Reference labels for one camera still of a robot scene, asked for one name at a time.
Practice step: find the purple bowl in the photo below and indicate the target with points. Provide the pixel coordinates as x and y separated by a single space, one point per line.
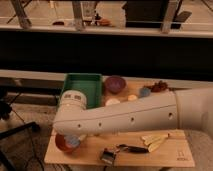
115 84

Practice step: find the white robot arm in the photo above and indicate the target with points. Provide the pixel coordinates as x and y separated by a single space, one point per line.
182 109

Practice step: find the red bowl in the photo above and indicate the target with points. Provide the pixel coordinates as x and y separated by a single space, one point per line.
61 144

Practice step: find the black chair base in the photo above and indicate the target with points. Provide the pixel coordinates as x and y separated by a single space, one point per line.
5 110

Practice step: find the black handled spatula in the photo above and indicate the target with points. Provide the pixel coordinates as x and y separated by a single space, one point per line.
132 149

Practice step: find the white plastic cup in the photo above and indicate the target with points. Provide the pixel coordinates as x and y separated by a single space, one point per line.
112 101

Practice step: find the green plastic tray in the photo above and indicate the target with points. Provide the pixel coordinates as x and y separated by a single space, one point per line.
84 89

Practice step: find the dark red grape bunch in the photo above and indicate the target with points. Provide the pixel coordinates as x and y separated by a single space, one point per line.
158 87

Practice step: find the small orange ball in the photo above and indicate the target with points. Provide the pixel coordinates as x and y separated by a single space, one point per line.
132 97

